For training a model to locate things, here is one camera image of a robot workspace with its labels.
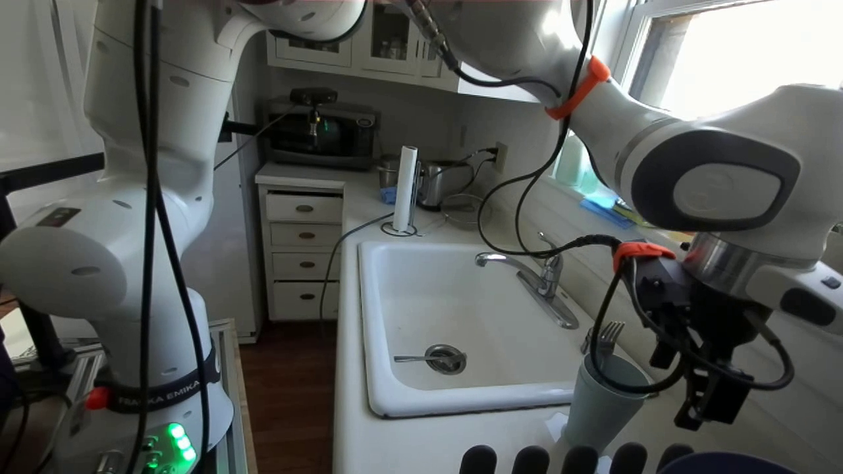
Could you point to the light teal cup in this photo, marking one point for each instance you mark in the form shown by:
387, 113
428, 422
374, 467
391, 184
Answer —
607, 408

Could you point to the dark toaster oven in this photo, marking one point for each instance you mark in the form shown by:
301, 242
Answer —
317, 135

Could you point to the metal paper towel holder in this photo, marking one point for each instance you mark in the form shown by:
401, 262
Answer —
387, 229

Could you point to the chrome faucet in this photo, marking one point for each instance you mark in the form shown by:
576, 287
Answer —
549, 286

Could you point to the grey metal fork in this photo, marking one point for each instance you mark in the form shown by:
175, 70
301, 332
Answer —
607, 338

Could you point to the small metal pot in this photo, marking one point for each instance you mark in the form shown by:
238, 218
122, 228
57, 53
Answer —
430, 184

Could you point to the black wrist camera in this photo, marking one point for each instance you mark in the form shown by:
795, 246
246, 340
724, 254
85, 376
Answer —
659, 293

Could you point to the white framed window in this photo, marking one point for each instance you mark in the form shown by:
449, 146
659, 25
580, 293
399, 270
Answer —
748, 43

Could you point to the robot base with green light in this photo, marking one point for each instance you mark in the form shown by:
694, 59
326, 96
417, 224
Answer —
167, 448

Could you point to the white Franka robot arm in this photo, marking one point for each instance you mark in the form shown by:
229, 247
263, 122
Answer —
81, 264

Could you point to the black webcam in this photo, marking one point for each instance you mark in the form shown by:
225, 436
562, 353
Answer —
316, 96

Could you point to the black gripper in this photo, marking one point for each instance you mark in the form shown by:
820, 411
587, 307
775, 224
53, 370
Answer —
725, 338

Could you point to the metal sink drain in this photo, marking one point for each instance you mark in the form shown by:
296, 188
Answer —
445, 359

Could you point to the white wall cabinet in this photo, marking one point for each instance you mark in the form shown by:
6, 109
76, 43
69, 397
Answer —
387, 43

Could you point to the white drawer cabinet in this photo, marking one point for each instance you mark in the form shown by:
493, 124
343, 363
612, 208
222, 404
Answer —
305, 237

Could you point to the white wall outlet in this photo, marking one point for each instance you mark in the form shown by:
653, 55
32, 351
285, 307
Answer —
499, 157

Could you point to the white ceramic sink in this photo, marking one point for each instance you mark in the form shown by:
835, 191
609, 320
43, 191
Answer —
412, 299

